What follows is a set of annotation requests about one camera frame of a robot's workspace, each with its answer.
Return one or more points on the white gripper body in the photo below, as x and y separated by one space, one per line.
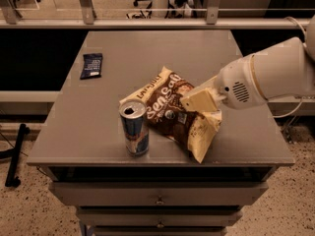
235 83

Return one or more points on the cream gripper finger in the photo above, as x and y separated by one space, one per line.
205 100
209 84

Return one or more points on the brown sea salt chip bag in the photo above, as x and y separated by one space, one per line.
195 131

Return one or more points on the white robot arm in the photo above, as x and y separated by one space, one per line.
284 69

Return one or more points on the red bull can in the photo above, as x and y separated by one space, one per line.
133 114

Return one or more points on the black office chair centre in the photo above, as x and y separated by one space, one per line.
167 9

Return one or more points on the top drawer knob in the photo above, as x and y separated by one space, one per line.
160 201

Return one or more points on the drawer knob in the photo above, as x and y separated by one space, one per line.
160 201
160 225

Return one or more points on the dark blue snack bar wrapper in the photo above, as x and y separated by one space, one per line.
92 66

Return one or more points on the grey drawer cabinet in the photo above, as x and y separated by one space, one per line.
165 192

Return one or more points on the black stand leg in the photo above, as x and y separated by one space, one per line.
12 179

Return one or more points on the metal railing frame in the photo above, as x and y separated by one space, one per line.
111 14

